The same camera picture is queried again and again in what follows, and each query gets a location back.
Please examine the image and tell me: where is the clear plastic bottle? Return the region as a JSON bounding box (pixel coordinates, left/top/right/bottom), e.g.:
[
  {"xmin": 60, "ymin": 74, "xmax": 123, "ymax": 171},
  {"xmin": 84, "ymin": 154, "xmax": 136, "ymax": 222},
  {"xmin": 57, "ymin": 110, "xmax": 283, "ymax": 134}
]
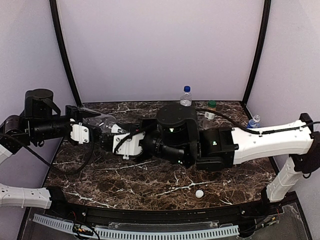
[{"xmin": 83, "ymin": 114, "xmax": 118, "ymax": 134}]

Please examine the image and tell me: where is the blue label Pocari bottle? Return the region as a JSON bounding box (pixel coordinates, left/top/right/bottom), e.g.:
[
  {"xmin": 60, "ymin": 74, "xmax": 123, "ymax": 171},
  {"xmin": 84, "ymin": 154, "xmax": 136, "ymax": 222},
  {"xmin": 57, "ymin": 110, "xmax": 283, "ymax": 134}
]
[{"xmin": 247, "ymin": 115, "xmax": 261, "ymax": 129}]

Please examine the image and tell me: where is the white ribbed bottle cap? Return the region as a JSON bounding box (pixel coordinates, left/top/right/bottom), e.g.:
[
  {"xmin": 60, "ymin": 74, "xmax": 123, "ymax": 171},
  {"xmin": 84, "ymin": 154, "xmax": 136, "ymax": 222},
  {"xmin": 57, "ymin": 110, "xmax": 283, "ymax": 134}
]
[{"xmin": 109, "ymin": 124, "xmax": 124, "ymax": 135}]

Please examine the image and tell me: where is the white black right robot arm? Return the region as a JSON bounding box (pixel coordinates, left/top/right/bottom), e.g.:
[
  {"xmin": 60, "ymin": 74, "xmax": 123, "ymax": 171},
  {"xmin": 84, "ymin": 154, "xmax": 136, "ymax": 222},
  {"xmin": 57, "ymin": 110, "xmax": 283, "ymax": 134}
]
[{"xmin": 99, "ymin": 103, "xmax": 320, "ymax": 204}]

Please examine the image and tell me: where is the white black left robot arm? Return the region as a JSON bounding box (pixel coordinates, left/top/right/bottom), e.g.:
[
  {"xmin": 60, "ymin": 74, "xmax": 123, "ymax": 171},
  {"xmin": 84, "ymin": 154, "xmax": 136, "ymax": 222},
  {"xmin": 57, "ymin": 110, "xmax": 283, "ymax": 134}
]
[{"xmin": 0, "ymin": 88, "xmax": 98, "ymax": 209}]

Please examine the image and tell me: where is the blue cap water bottle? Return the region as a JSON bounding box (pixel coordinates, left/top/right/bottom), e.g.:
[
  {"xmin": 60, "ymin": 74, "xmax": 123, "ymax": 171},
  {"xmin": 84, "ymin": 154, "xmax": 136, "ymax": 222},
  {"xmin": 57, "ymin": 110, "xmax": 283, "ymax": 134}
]
[{"xmin": 179, "ymin": 85, "xmax": 192, "ymax": 107}]

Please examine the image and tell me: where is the green lid brown jar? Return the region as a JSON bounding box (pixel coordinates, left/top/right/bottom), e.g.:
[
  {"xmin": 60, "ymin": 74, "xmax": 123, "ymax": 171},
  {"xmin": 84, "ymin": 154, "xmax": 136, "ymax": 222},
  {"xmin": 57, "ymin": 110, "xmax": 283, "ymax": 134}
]
[{"xmin": 202, "ymin": 100, "xmax": 217, "ymax": 130}]

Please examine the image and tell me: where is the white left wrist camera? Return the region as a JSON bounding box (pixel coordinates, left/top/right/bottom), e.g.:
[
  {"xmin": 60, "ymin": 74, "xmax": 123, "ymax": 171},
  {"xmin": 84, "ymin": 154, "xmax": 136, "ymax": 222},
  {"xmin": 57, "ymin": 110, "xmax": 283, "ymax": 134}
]
[{"xmin": 70, "ymin": 122, "xmax": 90, "ymax": 144}]

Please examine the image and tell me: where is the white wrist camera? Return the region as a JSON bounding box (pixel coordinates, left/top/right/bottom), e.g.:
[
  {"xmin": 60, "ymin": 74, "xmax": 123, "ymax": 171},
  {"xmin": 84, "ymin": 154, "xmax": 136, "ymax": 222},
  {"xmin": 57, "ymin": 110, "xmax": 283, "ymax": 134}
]
[
  {"xmin": 112, "ymin": 132, "xmax": 146, "ymax": 160},
  {"xmin": 70, "ymin": 122, "xmax": 90, "ymax": 144}
]

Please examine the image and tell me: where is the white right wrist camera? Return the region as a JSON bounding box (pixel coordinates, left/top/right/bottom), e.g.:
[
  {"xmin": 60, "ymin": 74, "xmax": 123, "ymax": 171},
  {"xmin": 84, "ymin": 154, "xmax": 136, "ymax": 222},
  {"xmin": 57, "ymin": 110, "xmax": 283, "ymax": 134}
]
[{"xmin": 112, "ymin": 132, "xmax": 146, "ymax": 160}]

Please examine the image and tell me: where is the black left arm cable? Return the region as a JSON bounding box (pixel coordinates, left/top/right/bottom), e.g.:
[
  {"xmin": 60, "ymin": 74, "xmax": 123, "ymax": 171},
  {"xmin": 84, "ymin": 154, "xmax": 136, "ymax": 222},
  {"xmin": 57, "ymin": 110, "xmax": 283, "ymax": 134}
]
[{"xmin": 0, "ymin": 129, "xmax": 96, "ymax": 175}]

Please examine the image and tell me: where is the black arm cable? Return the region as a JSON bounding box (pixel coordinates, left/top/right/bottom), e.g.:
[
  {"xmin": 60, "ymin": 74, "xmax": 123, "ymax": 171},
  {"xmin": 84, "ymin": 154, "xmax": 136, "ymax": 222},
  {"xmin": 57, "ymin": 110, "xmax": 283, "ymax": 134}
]
[
  {"xmin": 0, "ymin": 129, "xmax": 96, "ymax": 175},
  {"xmin": 194, "ymin": 108, "xmax": 320, "ymax": 133}
]

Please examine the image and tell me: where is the white slotted cable duct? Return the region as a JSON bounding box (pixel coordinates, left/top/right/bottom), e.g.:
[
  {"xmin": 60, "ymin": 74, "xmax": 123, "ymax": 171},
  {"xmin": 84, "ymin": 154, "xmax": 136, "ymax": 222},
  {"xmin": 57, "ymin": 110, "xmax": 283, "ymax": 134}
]
[{"xmin": 32, "ymin": 214, "xmax": 240, "ymax": 240}]

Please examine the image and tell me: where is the black left corner frame post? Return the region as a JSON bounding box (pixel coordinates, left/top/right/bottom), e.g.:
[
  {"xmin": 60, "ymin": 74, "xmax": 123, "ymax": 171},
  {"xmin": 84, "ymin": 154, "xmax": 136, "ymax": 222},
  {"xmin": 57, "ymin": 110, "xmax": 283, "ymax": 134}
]
[{"xmin": 49, "ymin": 0, "xmax": 82, "ymax": 107}]

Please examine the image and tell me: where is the black corner frame post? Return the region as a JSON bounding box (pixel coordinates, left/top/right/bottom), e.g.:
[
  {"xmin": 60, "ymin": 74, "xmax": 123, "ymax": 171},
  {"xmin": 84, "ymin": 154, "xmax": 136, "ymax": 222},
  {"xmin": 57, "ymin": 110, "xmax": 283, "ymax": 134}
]
[
  {"xmin": 49, "ymin": 0, "xmax": 82, "ymax": 107},
  {"xmin": 241, "ymin": 0, "xmax": 272, "ymax": 106}
]

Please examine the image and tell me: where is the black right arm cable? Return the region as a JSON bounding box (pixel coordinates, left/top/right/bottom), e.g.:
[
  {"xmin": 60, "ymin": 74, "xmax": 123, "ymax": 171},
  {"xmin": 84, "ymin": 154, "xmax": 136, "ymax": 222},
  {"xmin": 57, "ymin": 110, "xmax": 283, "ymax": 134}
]
[{"xmin": 194, "ymin": 108, "xmax": 320, "ymax": 133}]

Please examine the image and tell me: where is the black front frame rail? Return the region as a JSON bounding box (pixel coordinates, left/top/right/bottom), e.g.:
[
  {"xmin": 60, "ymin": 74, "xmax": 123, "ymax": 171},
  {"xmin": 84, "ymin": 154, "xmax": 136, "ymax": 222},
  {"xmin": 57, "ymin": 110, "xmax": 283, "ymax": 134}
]
[{"xmin": 46, "ymin": 186, "xmax": 282, "ymax": 226}]

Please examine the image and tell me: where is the black right corner frame post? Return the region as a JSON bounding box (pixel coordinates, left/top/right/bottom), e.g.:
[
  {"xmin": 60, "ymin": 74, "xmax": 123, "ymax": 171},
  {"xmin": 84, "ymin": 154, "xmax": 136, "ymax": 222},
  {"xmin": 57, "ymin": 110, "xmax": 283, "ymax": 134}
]
[{"xmin": 241, "ymin": 0, "xmax": 272, "ymax": 106}]

